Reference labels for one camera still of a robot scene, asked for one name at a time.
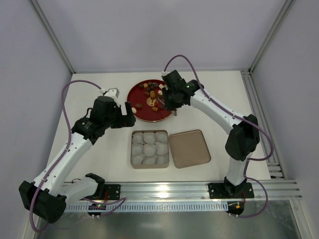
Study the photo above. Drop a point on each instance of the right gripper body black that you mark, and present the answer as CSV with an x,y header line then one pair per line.
x,y
167,97

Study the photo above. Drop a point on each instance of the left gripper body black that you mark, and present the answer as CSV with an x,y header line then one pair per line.
x,y
122,116

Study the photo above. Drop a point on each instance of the metal tongs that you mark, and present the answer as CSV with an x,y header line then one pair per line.
x,y
169,107

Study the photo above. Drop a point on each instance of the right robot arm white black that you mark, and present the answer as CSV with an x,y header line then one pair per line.
x,y
242,132

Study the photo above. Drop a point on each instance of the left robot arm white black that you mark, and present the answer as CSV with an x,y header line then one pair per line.
x,y
44,196

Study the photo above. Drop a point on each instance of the round red tray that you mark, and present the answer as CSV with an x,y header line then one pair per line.
x,y
140,94

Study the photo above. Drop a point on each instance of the white paper cup top left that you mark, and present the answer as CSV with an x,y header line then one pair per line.
x,y
137,138

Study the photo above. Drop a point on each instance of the white paper cup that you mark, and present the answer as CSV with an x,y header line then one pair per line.
x,y
150,160
137,159
137,148
162,148
163,159
149,137
161,136
150,149
137,138

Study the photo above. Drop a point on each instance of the white paper cup top middle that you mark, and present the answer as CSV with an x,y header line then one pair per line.
x,y
149,137

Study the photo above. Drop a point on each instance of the white paper cup middle left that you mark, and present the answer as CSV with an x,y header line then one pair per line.
x,y
137,148

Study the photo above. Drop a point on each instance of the white paper cup top right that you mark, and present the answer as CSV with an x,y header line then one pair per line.
x,y
161,136

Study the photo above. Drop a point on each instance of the gold square tin box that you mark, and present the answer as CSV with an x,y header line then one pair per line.
x,y
148,166

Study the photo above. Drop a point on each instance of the white paper cup centre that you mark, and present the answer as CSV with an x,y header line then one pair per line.
x,y
150,149

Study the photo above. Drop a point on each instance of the white paper cup bottom left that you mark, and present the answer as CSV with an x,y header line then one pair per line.
x,y
137,159

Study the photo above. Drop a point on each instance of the white paper cup middle right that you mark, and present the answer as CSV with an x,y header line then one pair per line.
x,y
162,148

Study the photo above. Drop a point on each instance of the white paper cup bottom middle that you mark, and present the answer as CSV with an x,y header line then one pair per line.
x,y
150,160

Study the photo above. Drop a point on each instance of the white paper cup bottom right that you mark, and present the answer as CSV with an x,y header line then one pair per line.
x,y
163,159

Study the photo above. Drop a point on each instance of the gold tin lid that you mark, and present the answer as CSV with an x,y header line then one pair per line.
x,y
189,149

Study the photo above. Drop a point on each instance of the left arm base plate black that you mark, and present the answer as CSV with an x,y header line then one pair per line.
x,y
112,192

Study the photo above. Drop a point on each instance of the aluminium rail right side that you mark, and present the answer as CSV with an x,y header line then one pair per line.
x,y
274,164

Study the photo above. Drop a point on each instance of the aluminium rail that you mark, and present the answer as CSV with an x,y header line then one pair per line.
x,y
196,190
274,164

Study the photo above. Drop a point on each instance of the left round mount black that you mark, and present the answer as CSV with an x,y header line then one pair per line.
x,y
95,210

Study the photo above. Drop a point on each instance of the round mount black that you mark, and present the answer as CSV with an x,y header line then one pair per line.
x,y
95,210
235,208

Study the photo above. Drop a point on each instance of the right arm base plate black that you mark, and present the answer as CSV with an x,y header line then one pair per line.
x,y
226,190

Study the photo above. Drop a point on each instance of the perforated cable duct strip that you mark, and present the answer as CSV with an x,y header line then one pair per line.
x,y
130,206

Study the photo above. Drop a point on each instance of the aluminium frame post left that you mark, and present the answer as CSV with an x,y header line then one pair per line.
x,y
54,39

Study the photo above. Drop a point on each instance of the aluminium frame post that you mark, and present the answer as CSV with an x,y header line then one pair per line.
x,y
54,39
276,25

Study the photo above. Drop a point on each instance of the right round mount black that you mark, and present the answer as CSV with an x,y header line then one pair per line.
x,y
235,208

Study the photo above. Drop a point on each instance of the aluminium frame post right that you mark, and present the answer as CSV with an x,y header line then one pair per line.
x,y
276,25

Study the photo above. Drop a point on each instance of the aluminium rail front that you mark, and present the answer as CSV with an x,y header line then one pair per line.
x,y
196,190

